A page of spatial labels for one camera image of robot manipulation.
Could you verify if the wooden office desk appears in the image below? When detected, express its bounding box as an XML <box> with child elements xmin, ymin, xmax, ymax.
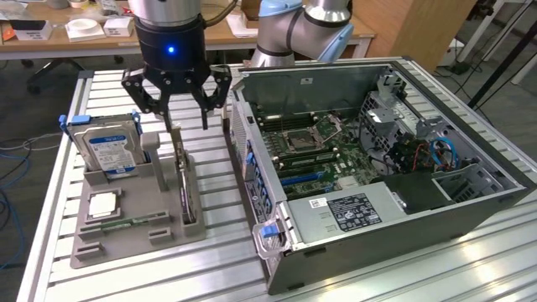
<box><xmin>200</xmin><ymin>0</ymin><xmax>377</xmax><ymax>60</ymax></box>
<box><xmin>0</xmin><ymin>0</ymin><xmax>146</xmax><ymax>60</ymax></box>

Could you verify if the white round holder on box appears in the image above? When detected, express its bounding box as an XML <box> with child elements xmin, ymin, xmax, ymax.
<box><xmin>64</xmin><ymin>18</ymin><xmax>106</xmax><ymax>43</ymax></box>

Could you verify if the green RAM stick bare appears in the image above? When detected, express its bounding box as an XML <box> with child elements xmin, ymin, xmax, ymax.
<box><xmin>98</xmin><ymin>216</ymin><xmax>150</xmax><ymax>232</ymax></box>

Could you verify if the white desk frame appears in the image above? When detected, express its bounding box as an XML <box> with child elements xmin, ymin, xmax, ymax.
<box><xmin>454</xmin><ymin>0</ymin><xmax>537</xmax><ymax>86</ymax></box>

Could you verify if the black wire bundle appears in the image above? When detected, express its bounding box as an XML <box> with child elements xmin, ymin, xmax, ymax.
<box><xmin>384</xmin><ymin>135</ymin><xmax>433</xmax><ymax>174</ymax></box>

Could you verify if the silver CPU chip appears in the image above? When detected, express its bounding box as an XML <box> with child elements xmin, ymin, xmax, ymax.
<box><xmin>86</xmin><ymin>192</ymin><xmax>121</xmax><ymax>218</ymax></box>

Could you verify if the black RAM slots bank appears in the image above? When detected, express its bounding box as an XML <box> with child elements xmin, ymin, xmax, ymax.
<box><xmin>258</xmin><ymin>112</ymin><xmax>316</xmax><ymax>132</ymax></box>

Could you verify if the blue expansion slot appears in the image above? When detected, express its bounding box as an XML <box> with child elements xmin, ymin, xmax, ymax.
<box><xmin>280</xmin><ymin>172</ymin><xmax>326</xmax><ymax>186</ymax></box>

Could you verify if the white floor cable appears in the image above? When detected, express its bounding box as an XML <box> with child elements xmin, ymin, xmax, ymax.
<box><xmin>0</xmin><ymin>131</ymin><xmax>64</xmax><ymax>152</ymax></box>

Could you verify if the white paper stack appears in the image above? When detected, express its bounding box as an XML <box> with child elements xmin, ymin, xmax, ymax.
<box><xmin>225</xmin><ymin>12</ymin><xmax>260</xmax><ymax>38</ymax></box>

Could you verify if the open dark PC case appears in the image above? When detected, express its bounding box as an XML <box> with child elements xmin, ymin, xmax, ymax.
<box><xmin>221</xmin><ymin>55</ymin><xmax>537</xmax><ymax>296</ymax></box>

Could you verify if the blue wire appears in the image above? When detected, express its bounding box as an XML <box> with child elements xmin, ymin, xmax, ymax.
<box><xmin>429</xmin><ymin>137</ymin><xmax>462</xmax><ymax>172</ymax></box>

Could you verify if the white box with red button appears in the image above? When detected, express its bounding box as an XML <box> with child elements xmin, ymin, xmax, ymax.
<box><xmin>436</xmin><ymin>37</ymin><xmax>466</xmax><ymax>69</ymax></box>

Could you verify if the grey power supply unit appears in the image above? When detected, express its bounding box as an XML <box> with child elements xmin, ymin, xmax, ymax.
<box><xmin>286</xmin><ymin>182</ymin><xmax>408</xmax><ymax>245</ymax></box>

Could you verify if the brown cardboard box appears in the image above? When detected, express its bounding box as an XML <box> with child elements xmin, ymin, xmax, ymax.
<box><xmin>241</xmin><ymin>0</ymin><xmax>264</xmax><ymax>23</ymax></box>

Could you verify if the metal socket cover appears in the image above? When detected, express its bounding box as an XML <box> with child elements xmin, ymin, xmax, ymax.
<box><xmin>312</xmin><ymin>113</ymin><xmax>344</xmax><ymax>141</ymax></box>

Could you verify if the dark arm cable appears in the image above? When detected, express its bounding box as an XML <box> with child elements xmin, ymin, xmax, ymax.
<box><xmin>200</xmin><ymin>0</ymin><xmax>238</xmax><ymax>28</ymax></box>

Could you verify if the perforated metal disk bay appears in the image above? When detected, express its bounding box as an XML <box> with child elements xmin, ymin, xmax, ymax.
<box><xmin>360</xmin><ymin>74</ymin><xmax>445</xmax><ymax>139</ymax></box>

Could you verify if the open metal disk bay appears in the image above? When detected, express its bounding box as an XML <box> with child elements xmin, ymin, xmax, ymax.
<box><xmin>432</xmin><ymin>163</ymin><xmax>510</xmax><ymax>204</ymax></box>

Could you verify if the blue floor cable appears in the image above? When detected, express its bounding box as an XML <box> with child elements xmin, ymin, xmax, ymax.
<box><xmin>0</xmin><ymin>152</ymin><xmax>33</xmax><ymax>271</ymax></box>

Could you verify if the green RAM stick with label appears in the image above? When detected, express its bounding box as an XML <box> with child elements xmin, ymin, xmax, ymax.
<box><xmin>274</xmin><ymin>152</ymin><xmax>340</xmax><ymax>167</ymax></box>

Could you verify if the clear plastic bag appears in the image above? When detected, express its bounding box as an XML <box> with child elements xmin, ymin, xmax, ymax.
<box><xmin>0</xmin><ymin>1</ymin><xmax>30</xmax><ymax>22</ymax></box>

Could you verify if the black graphics card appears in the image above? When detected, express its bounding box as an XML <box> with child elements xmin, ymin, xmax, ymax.
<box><xmin>169</xmin><ymin>122</ymin><xmax>200</xmax><ymax>226</ymax></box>

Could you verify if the plastic wrapped pack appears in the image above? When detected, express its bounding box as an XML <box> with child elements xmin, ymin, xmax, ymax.
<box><xmin>94</xmin><ymin>0</ymin><xmax>129</xmax><ymax>16</ymax></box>

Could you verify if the white box with black top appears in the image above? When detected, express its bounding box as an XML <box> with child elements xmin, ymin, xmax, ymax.
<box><xmin>8</xmin><ymin>19</ymin><xmax>53</xmax><ymax>41</ymax></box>

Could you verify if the small white box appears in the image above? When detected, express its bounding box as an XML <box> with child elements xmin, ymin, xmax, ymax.
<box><xmin>102</xmin><ymin>17</ymin><xmax>134</xmax><ymax>38</ymax></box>

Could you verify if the grey plastic parts rack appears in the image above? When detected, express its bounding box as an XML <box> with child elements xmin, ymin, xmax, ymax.
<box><xmin>69</xmin><ymin>130</ymin><xmax>206</xmax><ymax>269</ymax></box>

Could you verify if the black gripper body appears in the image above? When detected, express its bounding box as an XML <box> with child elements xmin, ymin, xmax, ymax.
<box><xmin>133</xmin><ymin>17</ymin><xmax>212</xmax><ymax>94</ymax></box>

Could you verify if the wooden cabinet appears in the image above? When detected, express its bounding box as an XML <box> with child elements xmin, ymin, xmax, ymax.
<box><xmin>354</xmin><ymin>0</ymin><xmax>480</xmax><ymax>65</ymax></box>

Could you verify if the black office chair base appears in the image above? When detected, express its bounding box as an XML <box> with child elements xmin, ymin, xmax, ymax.
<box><xmin>20</xmin><ymin>55</ymin><xmax>125</xmax><ymax>94</ymax></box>

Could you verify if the blue case latch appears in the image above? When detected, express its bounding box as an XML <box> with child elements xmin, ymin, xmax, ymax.
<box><xmin>260</xmin><ymin>221</ymin><xmax>280</xmax><ymax>242</ymax></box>

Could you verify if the hard disk in blue caddy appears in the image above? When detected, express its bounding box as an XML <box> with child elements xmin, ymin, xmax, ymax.
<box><xmin>57</xmin><ymin>109</ymin><xmax>146</xmax><ymax>181</ymax></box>

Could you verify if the red wire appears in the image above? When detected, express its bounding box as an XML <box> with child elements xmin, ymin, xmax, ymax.
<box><xmin>409</xmin><ymin>143</ymin><xmax>421</xmax><ymax>171</ymax></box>

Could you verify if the green motherboard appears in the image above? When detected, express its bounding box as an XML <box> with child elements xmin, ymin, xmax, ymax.
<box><xmin>250</xmin><ymin>103</ymin><xmax>390</xmax><ymax>194</ymax></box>

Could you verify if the black stand pole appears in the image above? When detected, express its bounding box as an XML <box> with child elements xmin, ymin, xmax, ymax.
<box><xmin>465</xmin><ymin>26</ymin><xmax>537</xmax><ymax>109</ymax></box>

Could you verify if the orange cardboard box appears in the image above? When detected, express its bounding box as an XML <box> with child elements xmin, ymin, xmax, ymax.
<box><xmin>0</xmin><ymin>21</ymin><xmax>17</xmax><ymax>45</ymax></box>

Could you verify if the CPU socket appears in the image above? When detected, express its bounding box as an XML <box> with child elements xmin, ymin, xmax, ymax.
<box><xmin>282</xmin><ymin>127</ymin><xmax>324</xmax><ymax>150</ymax></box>

